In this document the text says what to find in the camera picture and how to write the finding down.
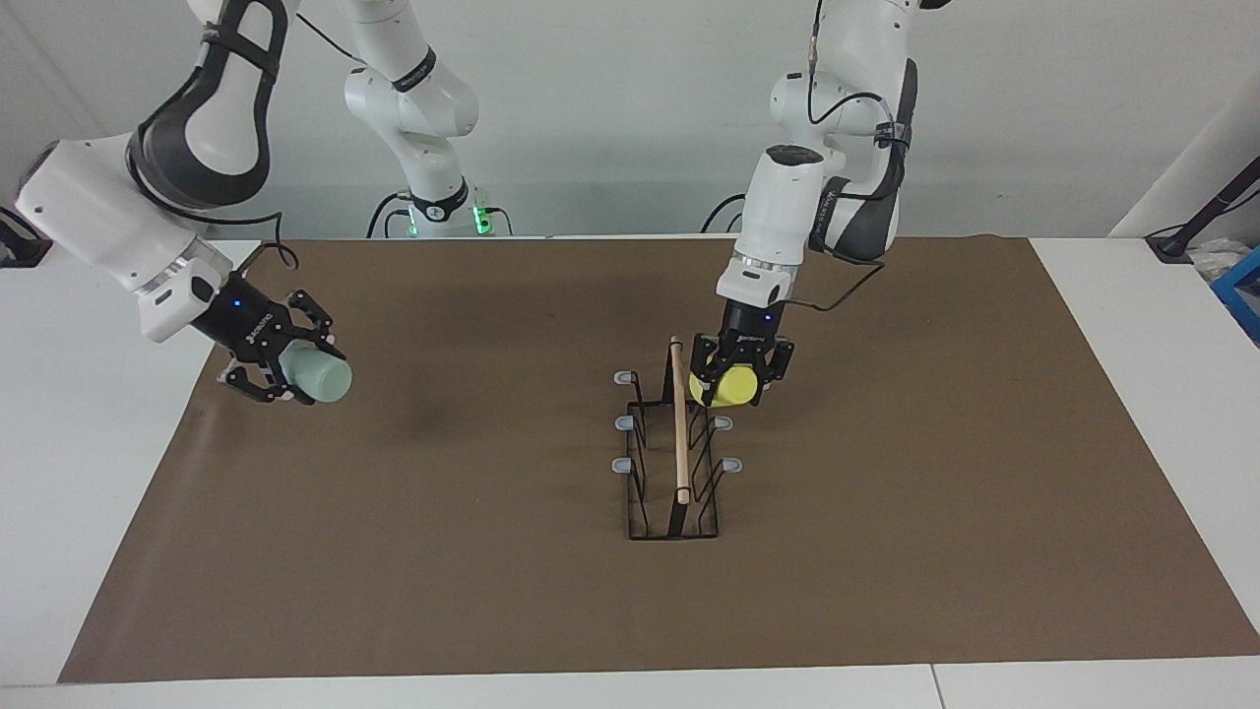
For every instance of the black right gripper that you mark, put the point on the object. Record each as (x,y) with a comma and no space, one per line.
(246,325)

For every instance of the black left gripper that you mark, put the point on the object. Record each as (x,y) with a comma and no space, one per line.
(750,330)

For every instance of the yellow plastic cup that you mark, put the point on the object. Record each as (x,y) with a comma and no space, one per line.
(728,389)

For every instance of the pale green plastic cup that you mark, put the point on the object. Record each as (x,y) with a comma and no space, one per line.
(320,379)

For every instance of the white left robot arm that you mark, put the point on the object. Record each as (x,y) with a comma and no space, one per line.
(778,217)

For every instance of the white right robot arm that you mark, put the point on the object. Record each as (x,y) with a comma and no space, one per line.
(89,217)

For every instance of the black table clamp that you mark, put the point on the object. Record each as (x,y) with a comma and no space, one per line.
(22,251)

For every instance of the brown table mat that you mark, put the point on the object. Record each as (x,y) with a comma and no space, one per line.
(443,591)

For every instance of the crumpled clear plastic bag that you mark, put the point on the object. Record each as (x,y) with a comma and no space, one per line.
(1216,261)

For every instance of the black stand pole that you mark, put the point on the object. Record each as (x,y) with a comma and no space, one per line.
(1216,207)

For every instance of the blue box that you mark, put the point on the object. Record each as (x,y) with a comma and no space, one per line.
(1242,295)

